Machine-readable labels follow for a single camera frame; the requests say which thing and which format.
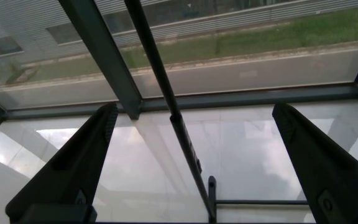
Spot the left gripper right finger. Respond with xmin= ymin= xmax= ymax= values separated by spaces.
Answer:
xmin=271 ymin=102 xmax=358 ymax=224

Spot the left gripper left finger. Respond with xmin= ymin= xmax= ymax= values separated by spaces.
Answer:
xmin=5 ymin=102 xmax=119 ymax=223

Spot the black clothes rack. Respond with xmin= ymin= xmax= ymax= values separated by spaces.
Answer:
xmin=124 ymin=0 xmax=310 ymax=224

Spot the window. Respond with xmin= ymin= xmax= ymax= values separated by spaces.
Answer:
xmin=0 ymin=0 xmax=358 ymax=128

